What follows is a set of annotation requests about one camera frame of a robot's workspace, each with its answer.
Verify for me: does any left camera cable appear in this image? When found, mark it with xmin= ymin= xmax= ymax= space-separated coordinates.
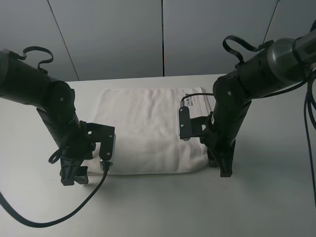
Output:
xmin=0 ymin=133 xmax=109 ymax=227

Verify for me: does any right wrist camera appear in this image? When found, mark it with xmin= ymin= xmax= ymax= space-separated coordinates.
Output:
xmin=178 ymin=101 xmax=207 ymax=141

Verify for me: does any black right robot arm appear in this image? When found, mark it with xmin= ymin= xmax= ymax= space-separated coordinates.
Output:
xmin=201 ymin=30 xmax=316 ymax=177

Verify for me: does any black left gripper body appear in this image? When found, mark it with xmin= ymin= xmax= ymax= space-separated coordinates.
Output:
xmin=58 ymin=121 xmax=97 ymax=160

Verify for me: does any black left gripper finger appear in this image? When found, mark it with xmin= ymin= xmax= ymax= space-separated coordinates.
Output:
xmin=60 ymin=158 xmax=75 ymax=186
xmin=75 ymin=166 xmax=88 ymax=185

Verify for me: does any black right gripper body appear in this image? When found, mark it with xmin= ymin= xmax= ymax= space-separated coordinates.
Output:
xmin=200 ymin=112 xmax=236 ymax=162

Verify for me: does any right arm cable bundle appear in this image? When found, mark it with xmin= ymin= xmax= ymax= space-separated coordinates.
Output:
xmin=302 ymin=59 xmax=316 ymax=205

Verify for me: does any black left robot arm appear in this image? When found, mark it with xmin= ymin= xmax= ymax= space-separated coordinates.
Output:
xmin=0 ymin=50 xmax=96 ymax=186

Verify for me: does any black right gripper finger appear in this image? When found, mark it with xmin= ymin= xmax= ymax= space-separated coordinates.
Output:
xmin=208 ymin=150 xmax=219 ymax=168
xmin=218 ymin=158 xmax=233 ymax=177

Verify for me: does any white towel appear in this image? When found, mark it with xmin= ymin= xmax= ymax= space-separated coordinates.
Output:
xmin=92 ymin=87 xmax=211 ymax=175

